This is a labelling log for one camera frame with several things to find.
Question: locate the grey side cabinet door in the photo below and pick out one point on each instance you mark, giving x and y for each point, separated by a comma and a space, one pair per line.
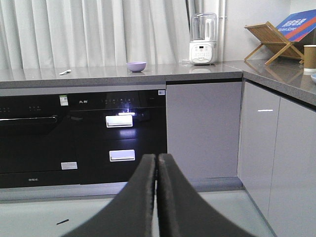
277, 160

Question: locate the white blender appliance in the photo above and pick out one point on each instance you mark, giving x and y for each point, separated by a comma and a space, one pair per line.
203, 39

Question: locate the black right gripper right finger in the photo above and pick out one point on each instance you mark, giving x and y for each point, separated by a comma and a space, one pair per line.
182, 212

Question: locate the black built-in dishwasher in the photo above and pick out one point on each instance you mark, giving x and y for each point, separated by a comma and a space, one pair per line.
36, 142

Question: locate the brown paper cup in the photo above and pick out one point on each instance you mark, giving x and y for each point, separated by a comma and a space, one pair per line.
309, 59

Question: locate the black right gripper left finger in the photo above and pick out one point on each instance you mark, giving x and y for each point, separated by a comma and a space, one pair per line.
130, 213

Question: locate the purple plastic bowl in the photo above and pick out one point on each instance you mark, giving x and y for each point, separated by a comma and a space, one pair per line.
136, 67

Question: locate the black built-in sterilizer cabinet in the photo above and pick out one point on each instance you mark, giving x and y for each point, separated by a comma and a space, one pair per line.
113, 130

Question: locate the wooden folding dish rack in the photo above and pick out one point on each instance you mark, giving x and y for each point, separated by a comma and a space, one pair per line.
270, 37

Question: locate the blue red sign board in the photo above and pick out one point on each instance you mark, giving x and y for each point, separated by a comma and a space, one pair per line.
297, 25

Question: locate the pale green plastic spoon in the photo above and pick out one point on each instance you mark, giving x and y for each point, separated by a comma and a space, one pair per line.
65, 72

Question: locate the light blue plate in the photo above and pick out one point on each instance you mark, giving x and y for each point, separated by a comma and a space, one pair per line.
313, 77

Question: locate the white curtain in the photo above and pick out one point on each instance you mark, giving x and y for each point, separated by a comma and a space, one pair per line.
92, 33

